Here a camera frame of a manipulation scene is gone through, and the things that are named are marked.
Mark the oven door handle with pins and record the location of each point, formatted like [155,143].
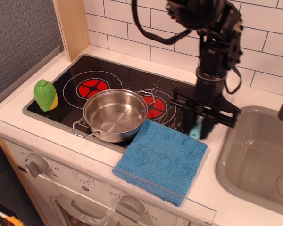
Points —
[87,213]

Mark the yellow black object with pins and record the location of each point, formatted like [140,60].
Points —
[8,218]

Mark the stainless steel pot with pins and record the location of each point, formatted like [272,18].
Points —
[115,115]

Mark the toy corn cob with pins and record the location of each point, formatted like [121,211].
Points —
[45,95]

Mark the grey oven knob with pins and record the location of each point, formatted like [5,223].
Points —
[130,208]
[36,164]

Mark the grey left oven knob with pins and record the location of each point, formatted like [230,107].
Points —
[36,164]

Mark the grey right oven knob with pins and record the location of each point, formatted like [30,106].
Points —
[130,208]

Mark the white spatula with blue handle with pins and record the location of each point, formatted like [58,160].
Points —
[195,132]

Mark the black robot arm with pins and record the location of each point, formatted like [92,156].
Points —
[219,26]

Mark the wooden post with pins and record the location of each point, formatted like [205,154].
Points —
[73,26]

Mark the blue cloth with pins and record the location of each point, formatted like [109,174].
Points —
[161,161]

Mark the grey sink basin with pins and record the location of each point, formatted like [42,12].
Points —
[250,165]

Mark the black toy stovetop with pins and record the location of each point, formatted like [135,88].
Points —
[89,75]

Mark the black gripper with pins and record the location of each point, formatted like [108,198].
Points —
[206,99]

